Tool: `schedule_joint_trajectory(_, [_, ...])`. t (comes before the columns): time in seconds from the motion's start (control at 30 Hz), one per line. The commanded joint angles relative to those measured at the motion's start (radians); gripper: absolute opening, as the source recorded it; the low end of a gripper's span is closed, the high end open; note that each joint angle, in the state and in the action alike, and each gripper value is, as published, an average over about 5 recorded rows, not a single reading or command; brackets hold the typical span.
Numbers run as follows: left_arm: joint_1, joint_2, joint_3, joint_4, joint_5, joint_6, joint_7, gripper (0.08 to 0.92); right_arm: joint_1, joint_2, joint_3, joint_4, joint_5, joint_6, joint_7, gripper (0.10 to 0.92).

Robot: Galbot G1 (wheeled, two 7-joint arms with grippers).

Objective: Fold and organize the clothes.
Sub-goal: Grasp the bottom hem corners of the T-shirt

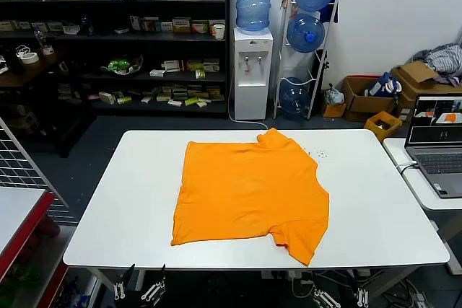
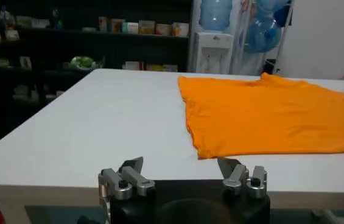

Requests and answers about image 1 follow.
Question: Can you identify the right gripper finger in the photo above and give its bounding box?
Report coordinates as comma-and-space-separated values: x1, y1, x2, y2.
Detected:
313, 287, 337, 308
356, 287, 370, 308

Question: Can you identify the black metal stand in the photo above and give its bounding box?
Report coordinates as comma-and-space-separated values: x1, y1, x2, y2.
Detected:
310, 50, 331, 116

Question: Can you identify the dark blue hanging cloth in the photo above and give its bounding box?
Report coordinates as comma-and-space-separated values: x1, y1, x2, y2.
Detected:
319, 0, 340, 25

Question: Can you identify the brown wooden table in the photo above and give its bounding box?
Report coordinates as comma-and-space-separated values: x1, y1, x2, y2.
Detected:
0, 48, 69, 87

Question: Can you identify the grey laptop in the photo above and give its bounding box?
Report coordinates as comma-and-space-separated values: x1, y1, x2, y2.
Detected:
404, 94, 462, 200

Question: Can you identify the white side table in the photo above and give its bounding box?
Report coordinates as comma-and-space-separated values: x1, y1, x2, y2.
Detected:
382, 137, 462, 275

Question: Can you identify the black shelving unit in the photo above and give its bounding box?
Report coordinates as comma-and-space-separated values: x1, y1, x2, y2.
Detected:
0, 0, 231, 120

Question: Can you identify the pile of striped clothes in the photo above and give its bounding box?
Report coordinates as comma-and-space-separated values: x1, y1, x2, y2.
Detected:
411, 43, 462, 87

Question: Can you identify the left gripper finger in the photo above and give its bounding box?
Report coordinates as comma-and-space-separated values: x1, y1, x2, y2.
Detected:
140, 263, 167, 302
113, 263, 136, 301

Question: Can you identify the red white medicine box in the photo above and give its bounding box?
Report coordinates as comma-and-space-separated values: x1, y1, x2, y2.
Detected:
161, 59, 184, 73

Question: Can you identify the yellow plastic bin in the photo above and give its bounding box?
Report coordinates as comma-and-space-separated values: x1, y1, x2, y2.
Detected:
363, 110, 403, 143

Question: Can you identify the green snack bag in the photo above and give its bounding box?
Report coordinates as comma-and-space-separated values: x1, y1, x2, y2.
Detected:
100, 54, 144, 76

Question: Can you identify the grey plastic bag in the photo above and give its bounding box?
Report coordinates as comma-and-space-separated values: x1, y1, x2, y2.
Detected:
323, 84, 346, 106

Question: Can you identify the red framed cart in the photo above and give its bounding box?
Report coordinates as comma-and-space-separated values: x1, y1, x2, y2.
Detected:
0, 187, 69, 308

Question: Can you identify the small dark bottle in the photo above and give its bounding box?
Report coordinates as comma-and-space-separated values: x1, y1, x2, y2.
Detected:
81, 14, 94, 37

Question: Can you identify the white laptop cable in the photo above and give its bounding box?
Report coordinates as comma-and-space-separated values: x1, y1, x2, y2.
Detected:
396, 160, 419, 174

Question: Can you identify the white dispenser power cable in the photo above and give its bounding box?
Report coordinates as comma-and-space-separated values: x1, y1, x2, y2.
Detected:
227, 69, 270, 131

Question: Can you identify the white tape roll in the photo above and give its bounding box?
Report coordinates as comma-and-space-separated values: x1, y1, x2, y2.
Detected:
16, 45, 40, 64

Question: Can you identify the small yellow cardboard box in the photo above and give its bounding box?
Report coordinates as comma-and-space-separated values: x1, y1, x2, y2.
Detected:
322, 102, 347, 118

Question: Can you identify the large brown cardboard box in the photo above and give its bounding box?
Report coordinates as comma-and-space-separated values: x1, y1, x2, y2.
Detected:
391, 61, 462, 121

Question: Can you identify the upright blue water jug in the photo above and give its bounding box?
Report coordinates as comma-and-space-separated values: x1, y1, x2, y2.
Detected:
235, 0, 274, 33

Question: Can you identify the white wire grid panel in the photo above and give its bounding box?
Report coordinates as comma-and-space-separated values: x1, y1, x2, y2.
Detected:
0, 116, 69, 208

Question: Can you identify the black cylindrical container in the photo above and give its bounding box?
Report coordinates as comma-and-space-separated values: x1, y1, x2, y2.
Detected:
3, 46, 26, 75

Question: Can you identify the orange T-shirt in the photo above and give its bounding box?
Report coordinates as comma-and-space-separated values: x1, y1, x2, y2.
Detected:
170, 127, 331, 268

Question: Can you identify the open cardboard box red rim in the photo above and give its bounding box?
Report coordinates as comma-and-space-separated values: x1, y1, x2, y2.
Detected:
341, 75, 398, 123

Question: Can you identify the blue and white bag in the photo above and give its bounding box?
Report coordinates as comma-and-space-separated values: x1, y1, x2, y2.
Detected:
366, 71, 404, 98

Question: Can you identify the white water dispenser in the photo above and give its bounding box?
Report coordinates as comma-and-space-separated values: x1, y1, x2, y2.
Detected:
233, 27, 274, 120

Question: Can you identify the clear plastic water bottle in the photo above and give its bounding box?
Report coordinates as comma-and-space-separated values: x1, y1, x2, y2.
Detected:
34, 26, 55, 56

